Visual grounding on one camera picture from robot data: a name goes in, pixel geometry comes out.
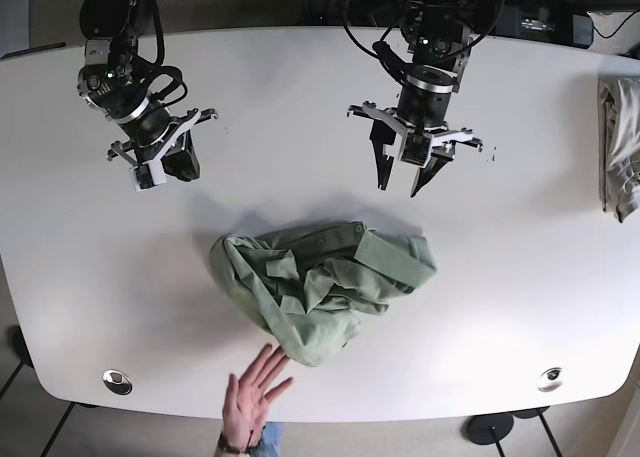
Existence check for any person's hand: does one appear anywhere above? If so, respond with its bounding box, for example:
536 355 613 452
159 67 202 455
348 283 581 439
222 344 293 446

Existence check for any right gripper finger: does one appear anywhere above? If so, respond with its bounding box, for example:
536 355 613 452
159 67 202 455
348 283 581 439
163 131 200 182

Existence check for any person's blue jeans leg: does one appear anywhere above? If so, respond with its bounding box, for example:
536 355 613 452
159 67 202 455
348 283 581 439
254 422 284 457

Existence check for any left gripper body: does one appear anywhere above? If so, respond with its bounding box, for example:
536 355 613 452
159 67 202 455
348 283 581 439
348 66 483 152

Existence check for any right silver table grommet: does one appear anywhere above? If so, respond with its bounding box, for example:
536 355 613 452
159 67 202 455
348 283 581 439
536 367 564 393

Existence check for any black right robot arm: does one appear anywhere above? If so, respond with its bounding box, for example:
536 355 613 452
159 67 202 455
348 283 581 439
77 0 217 191

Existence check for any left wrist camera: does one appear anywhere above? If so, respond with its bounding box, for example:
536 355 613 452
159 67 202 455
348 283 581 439
399 132 432 168

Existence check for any black round stand base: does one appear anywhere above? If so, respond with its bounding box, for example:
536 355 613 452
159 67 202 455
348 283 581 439
464 413 514 446

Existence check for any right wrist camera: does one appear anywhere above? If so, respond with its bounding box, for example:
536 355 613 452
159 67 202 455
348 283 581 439
130 160 167 192

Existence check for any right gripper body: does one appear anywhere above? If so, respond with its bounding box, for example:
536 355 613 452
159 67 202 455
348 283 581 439
102 91 220 171

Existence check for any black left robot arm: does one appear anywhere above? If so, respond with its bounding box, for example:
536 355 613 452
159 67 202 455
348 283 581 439
347 0 495 194

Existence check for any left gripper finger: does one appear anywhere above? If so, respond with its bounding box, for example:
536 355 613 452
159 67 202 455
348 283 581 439
370 120 396 190
410 146 454 197

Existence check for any dark bead bracelet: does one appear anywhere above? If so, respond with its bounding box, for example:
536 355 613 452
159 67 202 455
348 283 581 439
216 426 266 454

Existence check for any light green polo shirt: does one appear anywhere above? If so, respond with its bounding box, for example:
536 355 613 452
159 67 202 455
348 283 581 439
209 221 437 367

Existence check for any silver table grommet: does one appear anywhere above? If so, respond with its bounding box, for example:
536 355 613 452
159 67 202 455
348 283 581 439
536 367 564 393
102 369 133 396

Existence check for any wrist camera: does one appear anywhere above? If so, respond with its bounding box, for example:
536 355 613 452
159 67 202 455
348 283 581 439
130 160 167 192
399 132 432 168

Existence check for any left silver table grommet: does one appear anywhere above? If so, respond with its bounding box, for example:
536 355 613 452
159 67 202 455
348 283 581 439
102 369 133 396

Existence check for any cream white T-shirt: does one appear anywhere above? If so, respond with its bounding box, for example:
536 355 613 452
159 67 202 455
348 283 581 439
598 76 639 223

